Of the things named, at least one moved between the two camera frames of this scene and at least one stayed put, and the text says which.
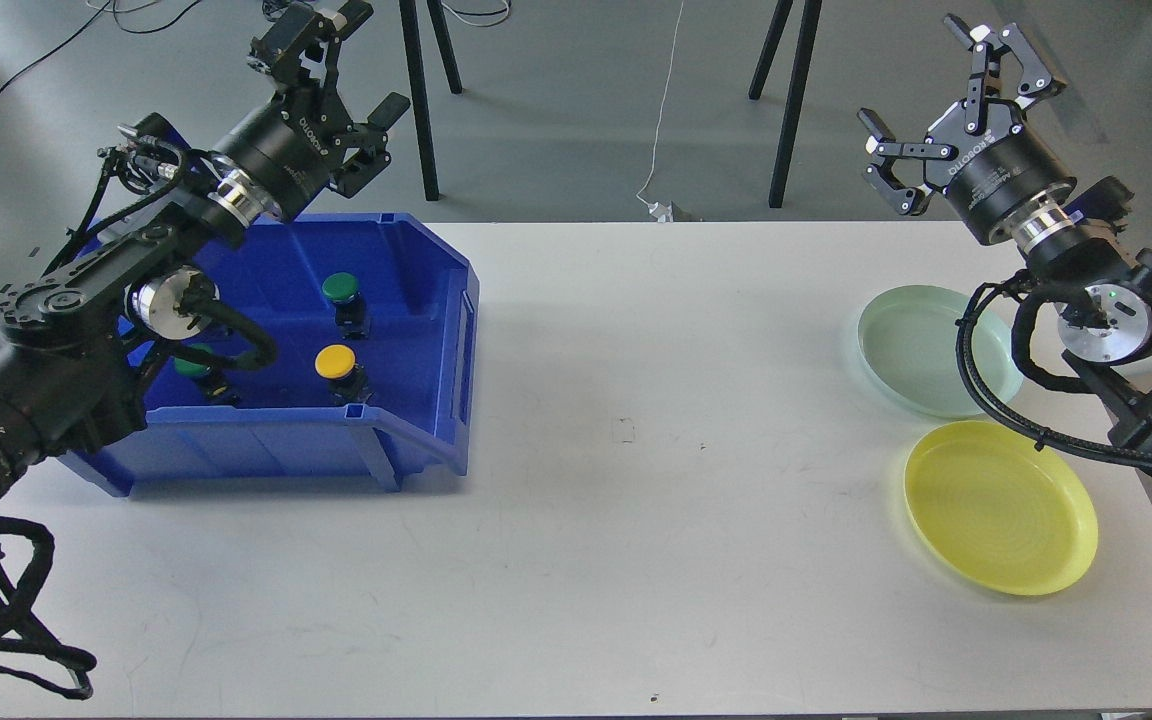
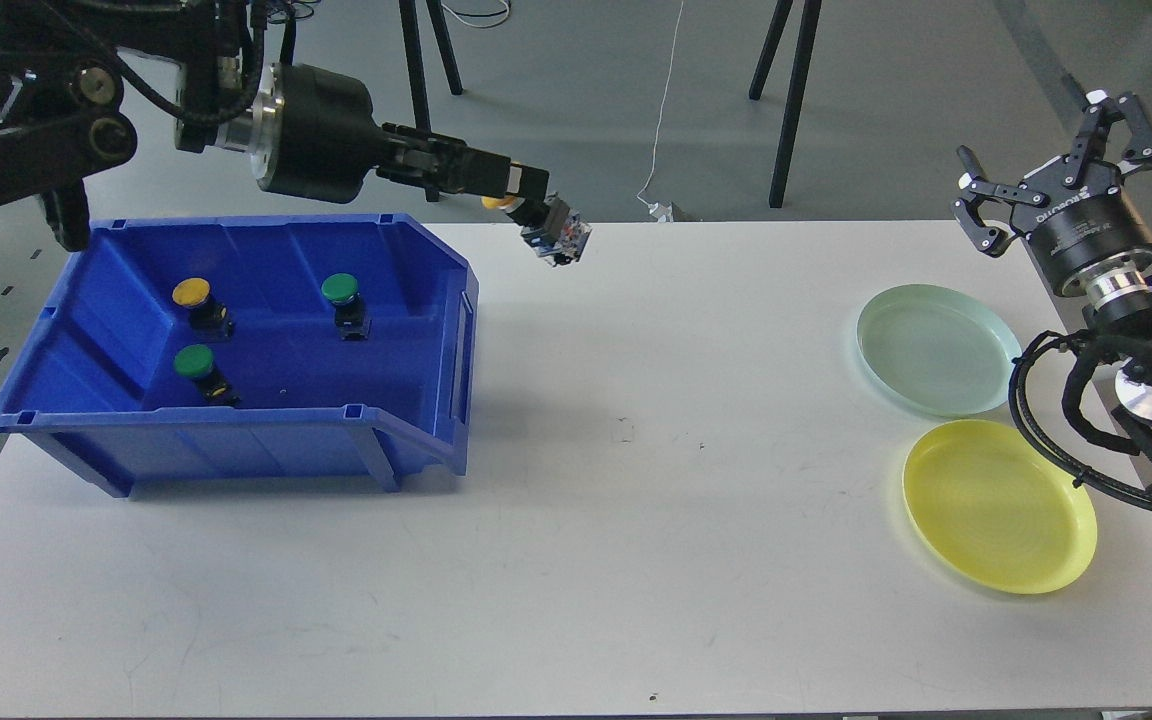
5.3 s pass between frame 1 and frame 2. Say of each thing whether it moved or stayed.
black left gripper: moved
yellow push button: moved
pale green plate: stayed
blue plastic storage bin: stayed
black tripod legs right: stayed
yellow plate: stayed
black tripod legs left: stayed
